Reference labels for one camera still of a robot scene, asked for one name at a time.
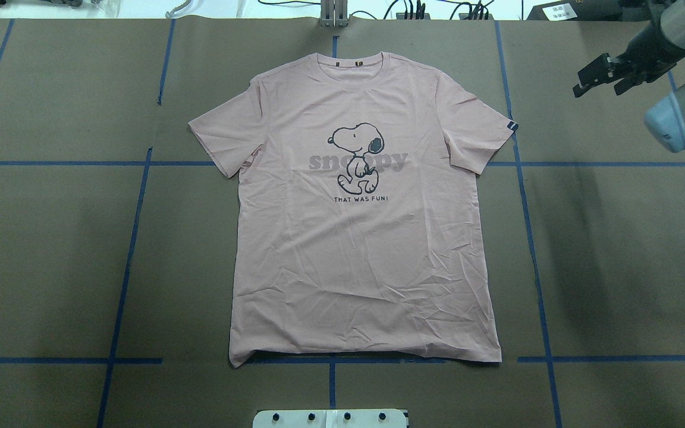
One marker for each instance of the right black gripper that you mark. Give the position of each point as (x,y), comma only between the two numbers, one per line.
(646,57)

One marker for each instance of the pink Snoopy t-shirt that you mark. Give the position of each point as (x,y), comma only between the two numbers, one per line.
(358,228)

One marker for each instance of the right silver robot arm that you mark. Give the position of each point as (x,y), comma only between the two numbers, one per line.
(666,119)

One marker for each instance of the black box with label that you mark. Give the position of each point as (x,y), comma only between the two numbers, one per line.
(576,11)

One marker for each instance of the aluminium frame post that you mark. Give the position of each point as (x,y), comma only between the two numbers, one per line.
(334,13)

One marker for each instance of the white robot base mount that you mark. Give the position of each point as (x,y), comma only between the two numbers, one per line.
(367,417)

